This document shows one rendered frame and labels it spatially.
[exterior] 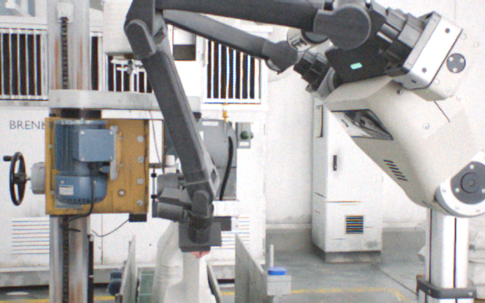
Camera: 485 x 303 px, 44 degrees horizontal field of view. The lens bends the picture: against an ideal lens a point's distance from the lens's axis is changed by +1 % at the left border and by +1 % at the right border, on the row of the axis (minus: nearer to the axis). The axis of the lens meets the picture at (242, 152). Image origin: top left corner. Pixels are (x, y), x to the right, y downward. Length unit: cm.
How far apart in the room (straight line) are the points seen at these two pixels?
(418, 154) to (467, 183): 17
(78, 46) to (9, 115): 281
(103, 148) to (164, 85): 58
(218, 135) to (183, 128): 76
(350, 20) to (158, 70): 38
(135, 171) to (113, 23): 49
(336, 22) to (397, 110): 27
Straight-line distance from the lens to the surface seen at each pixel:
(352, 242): 580
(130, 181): 198
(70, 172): 180
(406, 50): 110
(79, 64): 204
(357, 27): 107
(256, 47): 164
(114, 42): 179
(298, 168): 618
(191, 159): 125
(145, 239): 478
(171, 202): 133
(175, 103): 120
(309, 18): 109
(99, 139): 172
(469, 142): 137
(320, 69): 166
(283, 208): 619
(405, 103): 125
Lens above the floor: 133
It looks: 3 degrees down
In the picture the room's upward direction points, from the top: 1 degrees clockwise
